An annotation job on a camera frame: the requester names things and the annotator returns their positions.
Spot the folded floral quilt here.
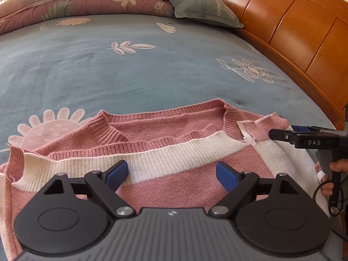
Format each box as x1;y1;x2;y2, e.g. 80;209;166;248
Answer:
0;0;207;34

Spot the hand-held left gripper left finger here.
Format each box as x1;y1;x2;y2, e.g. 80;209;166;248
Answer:
45;160;136;218

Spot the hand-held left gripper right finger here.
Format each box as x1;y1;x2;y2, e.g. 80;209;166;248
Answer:
209;161;297;218

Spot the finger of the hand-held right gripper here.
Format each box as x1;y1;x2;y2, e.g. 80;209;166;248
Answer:
269;129;297;144
291;125;316;133

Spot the grey-green flower print pillow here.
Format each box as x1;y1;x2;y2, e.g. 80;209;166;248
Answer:
169;0;244;28

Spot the pink and white knit sweater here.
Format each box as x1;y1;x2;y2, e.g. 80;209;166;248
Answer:
0;99;331;261

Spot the wooden headboard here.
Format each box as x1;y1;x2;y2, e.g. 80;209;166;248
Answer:
204;0;348;131

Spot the person's right hand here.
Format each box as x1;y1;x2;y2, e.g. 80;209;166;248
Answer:
315;160;348;196

